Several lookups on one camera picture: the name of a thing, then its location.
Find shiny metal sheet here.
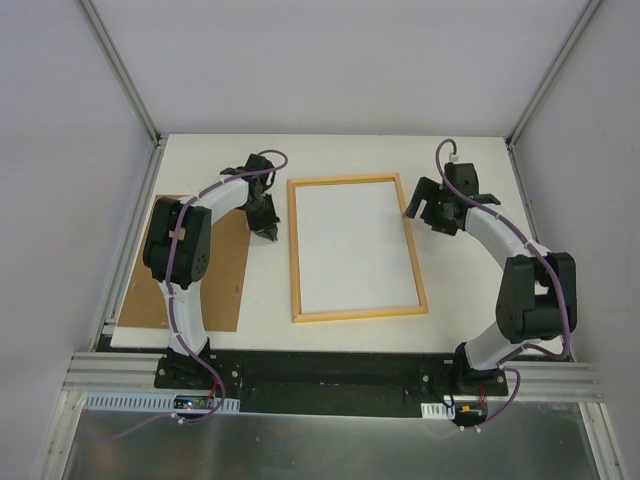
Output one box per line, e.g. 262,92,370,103
64,403,598,479

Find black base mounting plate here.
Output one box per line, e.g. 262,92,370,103
154,350,508,418

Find yellow photo frame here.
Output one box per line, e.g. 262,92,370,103
286,171,430,325

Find right aluminium corner post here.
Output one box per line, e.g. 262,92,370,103
505,0,604,151

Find aluminium corner post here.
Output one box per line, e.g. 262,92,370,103
505,0,604,151
76,0,161,146

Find brown cardboard backing board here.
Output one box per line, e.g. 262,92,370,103
117,210,251,332

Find white slotted cable duct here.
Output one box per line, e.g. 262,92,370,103
84,392,241,415
420,403,456,421

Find left aluminium corner post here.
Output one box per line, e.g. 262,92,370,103
76,0,161,146

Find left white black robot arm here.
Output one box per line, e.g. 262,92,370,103
143,149,289,389

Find right white slotted cable duct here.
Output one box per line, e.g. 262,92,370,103
420,403,456,421

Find left white slotted cable duct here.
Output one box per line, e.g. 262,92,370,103
84,392,241,415

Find printed street photo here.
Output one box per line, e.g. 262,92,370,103
294,180,421,315

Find aluminium front rail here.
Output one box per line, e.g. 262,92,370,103
63,352,605,403

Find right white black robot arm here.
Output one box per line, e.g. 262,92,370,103
404,163,577,395

